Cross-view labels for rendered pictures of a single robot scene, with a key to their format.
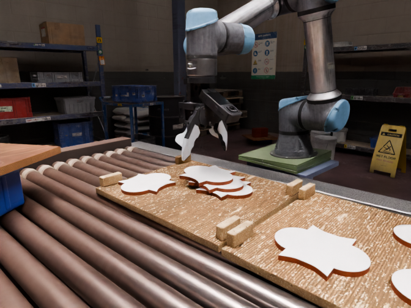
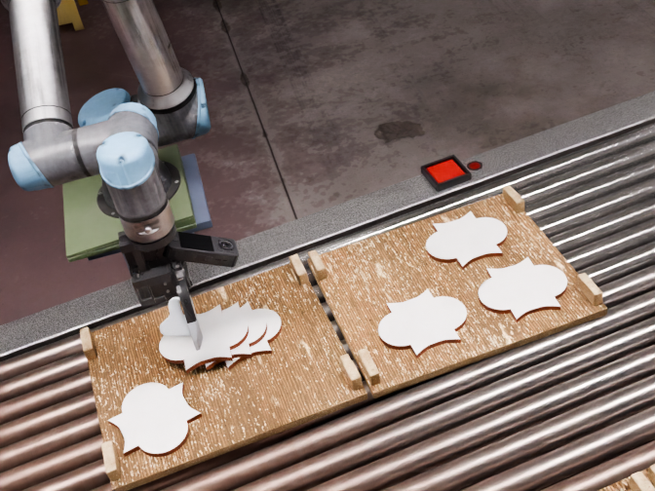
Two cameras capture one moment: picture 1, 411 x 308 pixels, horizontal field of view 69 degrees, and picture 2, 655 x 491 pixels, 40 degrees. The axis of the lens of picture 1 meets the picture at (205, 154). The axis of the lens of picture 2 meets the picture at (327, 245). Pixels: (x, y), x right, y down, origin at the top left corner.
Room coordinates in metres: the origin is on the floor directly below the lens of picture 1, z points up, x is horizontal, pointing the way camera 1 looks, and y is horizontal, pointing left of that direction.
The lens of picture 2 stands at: (-0.06, 0.71, 2.02)
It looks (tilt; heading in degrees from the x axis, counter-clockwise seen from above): 41 degrees down; 306
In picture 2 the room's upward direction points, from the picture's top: 11 degrees counter-clockwise
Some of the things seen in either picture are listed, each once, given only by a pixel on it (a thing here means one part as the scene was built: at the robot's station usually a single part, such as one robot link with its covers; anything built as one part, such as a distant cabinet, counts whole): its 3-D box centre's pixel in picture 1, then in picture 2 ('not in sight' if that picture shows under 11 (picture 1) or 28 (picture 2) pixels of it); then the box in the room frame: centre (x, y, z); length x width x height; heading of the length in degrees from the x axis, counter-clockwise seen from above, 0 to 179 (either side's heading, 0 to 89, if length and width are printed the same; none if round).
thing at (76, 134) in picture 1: (73, 132); not in sight; (4.64, 2.07, 0.32); 0.50 x 0.41 x 0.37; 129
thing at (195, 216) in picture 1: (199, 190); (216, 365); (0.73, 0.02, 0.93); 0.41 x 0.35 x 0.02; 49
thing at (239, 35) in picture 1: (227, 40); (122, 141); (0.85, -0.06, 1.31); 0.11 x 0.11 x 0.08; 38
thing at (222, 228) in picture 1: (228, 227); (351, 371); (0.50, -0.04, 0.95); 0.06 x 0.02 x 0.03; 139
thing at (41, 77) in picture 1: (57, 77); not in sight; (4.50, 2.15, 1.16); 0.60 x 0.40 x 0.15; 136
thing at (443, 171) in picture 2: not in sight; (445, 173); (0.58, -0.60, 0.92); 0.06 x 0.06 x 0.01; 50
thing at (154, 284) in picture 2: (199, 101); (157, 260); (0.78, 0.01, 1.15); 0.09 x 0.08 x 0.12; 43
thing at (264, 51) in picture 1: (263, 56); not in sight; (6.45, -1.18, 1.55); 0.61 x 0.02 x 0.91; 43
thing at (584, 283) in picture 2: not in sight; (589, 288); (0.21, -0.35, 0.95); 0.06 x 0.02 x 0.03; 137
